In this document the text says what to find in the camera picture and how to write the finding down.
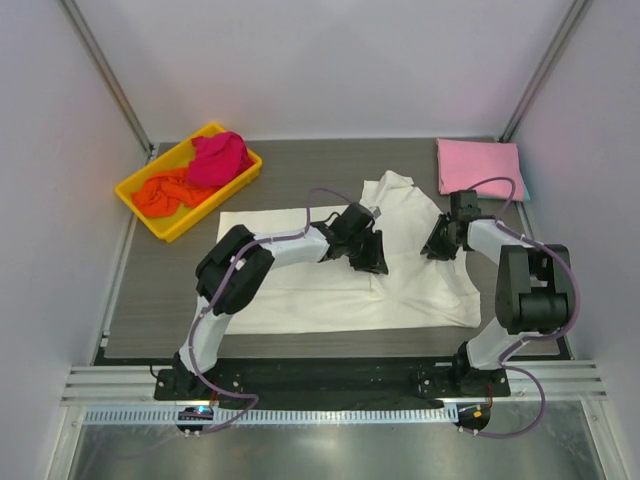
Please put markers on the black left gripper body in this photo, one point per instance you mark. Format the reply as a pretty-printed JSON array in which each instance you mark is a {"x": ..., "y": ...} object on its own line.
[{"x": 363, "y": 251}]

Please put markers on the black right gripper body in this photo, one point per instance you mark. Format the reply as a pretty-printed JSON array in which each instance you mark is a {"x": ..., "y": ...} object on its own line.
[{"x": 440, "y": 241}]

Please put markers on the white t shirt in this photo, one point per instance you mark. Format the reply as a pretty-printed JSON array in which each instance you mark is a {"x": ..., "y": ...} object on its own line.
[{"x": 331, "y": 296}]

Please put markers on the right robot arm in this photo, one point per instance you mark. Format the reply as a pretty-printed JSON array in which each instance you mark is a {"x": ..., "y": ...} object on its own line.
[{"x": 534, "y": 299}]

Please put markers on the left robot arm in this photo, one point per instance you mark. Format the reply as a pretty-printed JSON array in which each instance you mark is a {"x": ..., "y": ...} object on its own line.
[{"x": 232, "y": 273}]

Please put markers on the folded pink t shirt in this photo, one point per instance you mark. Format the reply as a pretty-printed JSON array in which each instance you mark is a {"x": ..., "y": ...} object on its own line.
[{"x": 462, "y": 164}]

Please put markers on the folded teal t shirt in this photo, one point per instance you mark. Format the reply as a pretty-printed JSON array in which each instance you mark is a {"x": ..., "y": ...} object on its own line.
[{"x": 526, "y": 194}]

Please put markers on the magenta t shirt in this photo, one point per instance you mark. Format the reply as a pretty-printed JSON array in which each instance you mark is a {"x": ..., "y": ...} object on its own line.
[{"x": 218, "y": 160}]

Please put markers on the orange t shirt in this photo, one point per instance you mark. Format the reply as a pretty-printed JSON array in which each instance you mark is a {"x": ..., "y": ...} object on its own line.
[{"x": 163, "y": 193}]

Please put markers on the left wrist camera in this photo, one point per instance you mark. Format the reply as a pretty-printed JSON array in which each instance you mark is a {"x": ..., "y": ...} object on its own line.
[{"x": 354, "y": 220}]

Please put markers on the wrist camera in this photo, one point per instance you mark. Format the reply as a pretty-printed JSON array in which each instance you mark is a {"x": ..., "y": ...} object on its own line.
[
  {"x": 354, "y": 220},
  {"x": 464, "y": 206}
]

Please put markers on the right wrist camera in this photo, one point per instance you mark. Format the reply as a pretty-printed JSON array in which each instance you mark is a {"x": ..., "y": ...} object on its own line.
[{"x": 464, "y": 206}]

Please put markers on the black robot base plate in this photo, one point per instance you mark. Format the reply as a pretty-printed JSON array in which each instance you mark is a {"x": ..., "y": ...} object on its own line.
[{"x": 284, "y": 379}]

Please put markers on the slotted white cable duct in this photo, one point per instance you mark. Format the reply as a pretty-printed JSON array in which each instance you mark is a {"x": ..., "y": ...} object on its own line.
[{"x": 207, "y": 416}]

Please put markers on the right aluminium frame post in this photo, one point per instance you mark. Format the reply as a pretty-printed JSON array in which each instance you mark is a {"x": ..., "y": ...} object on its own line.
[{"x": 552, "y": 55}]

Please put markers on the aluminium frame post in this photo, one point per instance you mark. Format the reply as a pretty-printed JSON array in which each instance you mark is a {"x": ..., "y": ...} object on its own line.
[
  {"x": 96, "y": 55},
  {"x": 552, "y": 55}
]

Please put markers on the aluminium rail front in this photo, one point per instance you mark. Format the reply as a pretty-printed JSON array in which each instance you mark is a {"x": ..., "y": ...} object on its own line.
[{"x": 133, "y": 385}]

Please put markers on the left aluminium frame post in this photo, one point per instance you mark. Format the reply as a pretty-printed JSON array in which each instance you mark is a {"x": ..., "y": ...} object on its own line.
[{"x": 96, "y": 55}]

